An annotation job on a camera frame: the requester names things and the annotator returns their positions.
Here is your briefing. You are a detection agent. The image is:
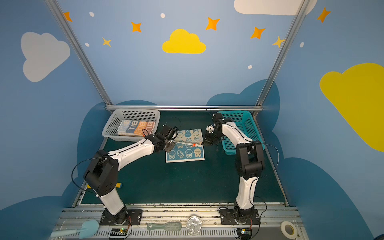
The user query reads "blue patterned towel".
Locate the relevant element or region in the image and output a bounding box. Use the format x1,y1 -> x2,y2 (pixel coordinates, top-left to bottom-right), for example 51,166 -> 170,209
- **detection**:
166,129 -> 205,163

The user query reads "cream rabbit lettered towel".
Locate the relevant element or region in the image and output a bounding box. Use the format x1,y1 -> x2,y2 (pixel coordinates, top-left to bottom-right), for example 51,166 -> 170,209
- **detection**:
117,120 -> 156,137

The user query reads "white perforated plastic basket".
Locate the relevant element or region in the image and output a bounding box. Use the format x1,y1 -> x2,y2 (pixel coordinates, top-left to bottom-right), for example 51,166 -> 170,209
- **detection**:
102,109 -> 160,142

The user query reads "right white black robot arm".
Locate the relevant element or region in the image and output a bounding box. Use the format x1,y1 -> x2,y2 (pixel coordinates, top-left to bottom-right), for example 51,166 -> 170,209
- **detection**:
203,120 -> 265,224

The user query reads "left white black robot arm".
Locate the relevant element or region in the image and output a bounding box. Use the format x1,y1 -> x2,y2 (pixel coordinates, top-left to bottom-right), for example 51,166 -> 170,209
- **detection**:
84,129 -> 178,226

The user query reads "teal perforated plastic basket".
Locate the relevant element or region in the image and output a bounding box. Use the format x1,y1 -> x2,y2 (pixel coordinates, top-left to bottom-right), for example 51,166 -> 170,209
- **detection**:
219,111 -> 264,155

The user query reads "green plastic brush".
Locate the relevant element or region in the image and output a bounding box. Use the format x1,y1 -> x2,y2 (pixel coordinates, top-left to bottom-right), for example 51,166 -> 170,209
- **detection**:
147,222 -> 182,232

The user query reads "left small circuit board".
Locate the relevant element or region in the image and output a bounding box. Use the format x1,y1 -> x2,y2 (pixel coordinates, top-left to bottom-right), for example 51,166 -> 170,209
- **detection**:
109,228 -> 128,240

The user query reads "small circuit board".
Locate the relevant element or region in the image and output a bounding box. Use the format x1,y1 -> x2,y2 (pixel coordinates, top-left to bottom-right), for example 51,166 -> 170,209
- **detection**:
236,228 -> 252,240
109,228 -> 128,240

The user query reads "right small circuit board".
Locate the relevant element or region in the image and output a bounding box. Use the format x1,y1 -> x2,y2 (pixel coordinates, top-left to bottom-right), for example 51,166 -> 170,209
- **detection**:
236,228 -> 252,240

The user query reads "white tape roll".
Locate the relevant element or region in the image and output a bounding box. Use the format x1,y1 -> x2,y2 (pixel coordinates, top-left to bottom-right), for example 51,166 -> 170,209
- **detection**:
280,221 -> 298,240

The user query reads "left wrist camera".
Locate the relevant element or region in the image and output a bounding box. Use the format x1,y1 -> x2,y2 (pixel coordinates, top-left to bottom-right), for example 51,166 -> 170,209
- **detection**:
162,125 -> 179,140

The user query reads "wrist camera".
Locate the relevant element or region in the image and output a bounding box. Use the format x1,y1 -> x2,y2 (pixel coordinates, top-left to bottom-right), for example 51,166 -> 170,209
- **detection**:
212,113 -> 224,127
162,125 -> 179,140

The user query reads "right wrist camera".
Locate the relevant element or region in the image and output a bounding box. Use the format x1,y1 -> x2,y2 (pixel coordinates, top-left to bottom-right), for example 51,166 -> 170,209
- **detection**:
212,113 -> 224,127

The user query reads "aluminium frame back bar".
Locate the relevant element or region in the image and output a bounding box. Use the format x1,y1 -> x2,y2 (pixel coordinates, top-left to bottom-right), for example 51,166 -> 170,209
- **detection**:
106,105 -> 263,112

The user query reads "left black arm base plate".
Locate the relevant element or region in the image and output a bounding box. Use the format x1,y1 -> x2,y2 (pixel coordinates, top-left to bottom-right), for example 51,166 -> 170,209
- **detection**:
100,209 -> 143,226

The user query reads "aluminium front rail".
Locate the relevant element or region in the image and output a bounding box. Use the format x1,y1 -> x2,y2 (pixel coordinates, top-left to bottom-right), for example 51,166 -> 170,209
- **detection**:
53,203 -> 309,240

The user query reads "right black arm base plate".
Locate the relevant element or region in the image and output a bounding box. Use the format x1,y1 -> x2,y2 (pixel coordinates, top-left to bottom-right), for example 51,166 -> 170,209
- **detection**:
219,208 -> 261,225

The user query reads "aluminium frame right post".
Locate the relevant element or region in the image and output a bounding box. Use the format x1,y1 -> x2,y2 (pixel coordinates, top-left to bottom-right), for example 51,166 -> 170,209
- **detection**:
256,0 -> 311,109

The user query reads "aluminium frame post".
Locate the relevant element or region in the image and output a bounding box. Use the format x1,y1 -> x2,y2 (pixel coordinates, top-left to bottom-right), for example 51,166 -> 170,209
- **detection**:
256,0 -> 311,109
45,0 -> 113,105

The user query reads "aluminium frame left post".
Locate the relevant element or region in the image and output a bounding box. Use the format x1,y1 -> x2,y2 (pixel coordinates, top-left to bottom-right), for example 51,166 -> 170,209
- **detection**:
45,0 -> 113,105

